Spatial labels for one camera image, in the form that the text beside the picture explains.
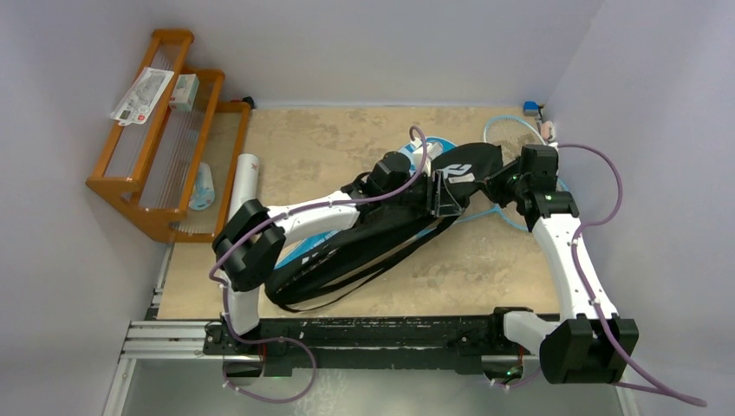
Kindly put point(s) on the small white green box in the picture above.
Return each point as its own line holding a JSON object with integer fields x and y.
{"x": 184, "y": 93}

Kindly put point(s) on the blue clip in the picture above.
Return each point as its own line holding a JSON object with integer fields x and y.
{"x": 531, "y": 109}

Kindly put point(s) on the white plastic package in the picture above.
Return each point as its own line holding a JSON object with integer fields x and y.
{"x": 142, "y": 97}

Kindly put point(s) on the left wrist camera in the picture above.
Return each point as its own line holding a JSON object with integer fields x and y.
{"x": 433, "y": 150}

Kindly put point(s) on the black Crossway racket bag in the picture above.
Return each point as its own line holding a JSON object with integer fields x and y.
{"x": 377, "y": 241}

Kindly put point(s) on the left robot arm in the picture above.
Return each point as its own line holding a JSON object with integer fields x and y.
{"x": 257, "y": 237}

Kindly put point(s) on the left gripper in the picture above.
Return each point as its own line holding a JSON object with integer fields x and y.
{"x": 444, "y": 204}

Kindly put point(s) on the wooden shelf rack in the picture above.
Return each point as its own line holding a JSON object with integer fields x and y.
{"x": 146, "y": 172}

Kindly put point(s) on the blue racket bag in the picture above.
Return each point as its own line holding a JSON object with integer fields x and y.
{"x": 312, "y": 242}

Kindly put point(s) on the white shuttlecock tube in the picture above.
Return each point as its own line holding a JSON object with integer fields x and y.
{"x": 245, "y": 182}

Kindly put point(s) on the blue white wipes pack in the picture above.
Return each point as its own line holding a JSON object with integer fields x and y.
{"x": 203, "y": 192}

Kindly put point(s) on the blue racket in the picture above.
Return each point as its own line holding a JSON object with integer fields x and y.
{"x": 499, "y": 212}
{"x": 510, "y": 127}

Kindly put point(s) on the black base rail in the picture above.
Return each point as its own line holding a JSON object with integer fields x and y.
{"x": 464, "y": 344}

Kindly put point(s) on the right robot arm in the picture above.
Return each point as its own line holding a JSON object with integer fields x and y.
{"x": 590, "y": 343}

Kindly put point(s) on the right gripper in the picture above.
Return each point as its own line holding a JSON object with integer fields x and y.
{"x": 493, "y": 185}

